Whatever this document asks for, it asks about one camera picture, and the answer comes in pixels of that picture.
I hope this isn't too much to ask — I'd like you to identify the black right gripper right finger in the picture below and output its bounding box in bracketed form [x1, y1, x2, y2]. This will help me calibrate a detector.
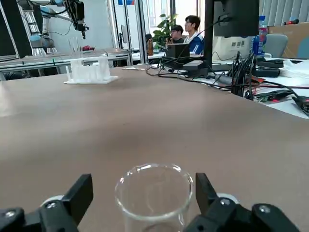
[183, 172, 300, 232]

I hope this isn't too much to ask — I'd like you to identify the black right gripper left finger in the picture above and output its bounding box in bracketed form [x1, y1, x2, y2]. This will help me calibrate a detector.
[0, 173, 94, 232]

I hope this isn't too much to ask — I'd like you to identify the glass beaker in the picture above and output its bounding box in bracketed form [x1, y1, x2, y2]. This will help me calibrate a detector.
[114, 163, 194, 232]

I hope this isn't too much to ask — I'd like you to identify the glass test tube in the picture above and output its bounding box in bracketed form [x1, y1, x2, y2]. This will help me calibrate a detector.
[68, 38, 82, 60]

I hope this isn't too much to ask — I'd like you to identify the white test tube rack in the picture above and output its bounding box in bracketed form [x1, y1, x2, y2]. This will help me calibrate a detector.
[64, 56, 119, 85]

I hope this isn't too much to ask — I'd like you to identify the brown cardboard box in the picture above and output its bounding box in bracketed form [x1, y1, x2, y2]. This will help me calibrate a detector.
[267, 22, 309, 58]

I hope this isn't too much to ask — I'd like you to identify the white tissue stack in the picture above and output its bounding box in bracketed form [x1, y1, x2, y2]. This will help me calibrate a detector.
[279, 59, 309, 79]

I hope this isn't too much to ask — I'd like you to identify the white paper bag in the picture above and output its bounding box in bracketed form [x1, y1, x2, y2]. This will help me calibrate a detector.
[213, 36, 253, 61]

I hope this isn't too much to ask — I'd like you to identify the black cube device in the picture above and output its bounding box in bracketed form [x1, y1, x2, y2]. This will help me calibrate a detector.
[168, 43, 191, 58]

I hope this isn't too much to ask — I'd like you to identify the person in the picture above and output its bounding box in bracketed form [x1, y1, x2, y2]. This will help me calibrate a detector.
[183, 14, 205, 56]
[166, 24, 185, 44]

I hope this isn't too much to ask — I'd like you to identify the grey office chair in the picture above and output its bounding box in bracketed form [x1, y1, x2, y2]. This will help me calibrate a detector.
[265, 33, 289, 58]

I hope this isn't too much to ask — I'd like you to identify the blue drink bottle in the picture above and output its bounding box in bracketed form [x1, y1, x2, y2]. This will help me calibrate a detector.
[252, 15, 268, 58]

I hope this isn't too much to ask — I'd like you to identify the green potted plant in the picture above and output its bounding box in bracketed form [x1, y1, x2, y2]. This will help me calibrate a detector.
[152, 13, 179, 49]

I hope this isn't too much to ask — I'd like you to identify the black computer monitor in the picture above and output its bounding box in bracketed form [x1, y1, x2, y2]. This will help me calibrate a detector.
[182, 0, 260, 78]

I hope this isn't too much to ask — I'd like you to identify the tangled black cable bundle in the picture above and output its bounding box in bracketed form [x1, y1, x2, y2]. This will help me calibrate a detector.
[230, 52, 258, 100]

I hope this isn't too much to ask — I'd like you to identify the aluminium frame post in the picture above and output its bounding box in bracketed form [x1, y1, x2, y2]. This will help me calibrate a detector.
[138, 0, 150, 65]

